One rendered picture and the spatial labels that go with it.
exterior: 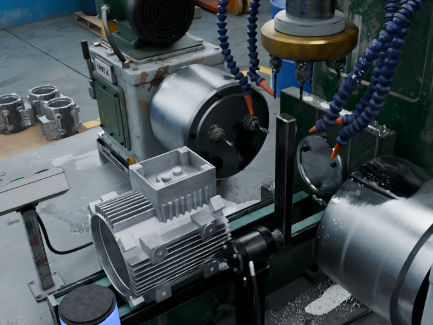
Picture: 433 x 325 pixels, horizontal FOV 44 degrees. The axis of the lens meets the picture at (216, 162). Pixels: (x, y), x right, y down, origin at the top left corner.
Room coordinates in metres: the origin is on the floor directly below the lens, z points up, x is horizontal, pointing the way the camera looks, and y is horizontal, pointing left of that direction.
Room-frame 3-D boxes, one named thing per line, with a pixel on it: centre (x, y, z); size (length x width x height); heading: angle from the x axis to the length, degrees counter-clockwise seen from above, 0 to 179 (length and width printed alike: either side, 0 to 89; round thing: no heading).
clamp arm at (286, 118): (0.77, -0.11, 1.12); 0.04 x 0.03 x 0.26; 123
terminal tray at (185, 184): (0.81, 0.08, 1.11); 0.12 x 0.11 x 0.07; 124
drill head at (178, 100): (1.25, 0.04, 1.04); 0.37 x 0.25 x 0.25; 33
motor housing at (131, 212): (0.79, 0.11, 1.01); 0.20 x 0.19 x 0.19; 124
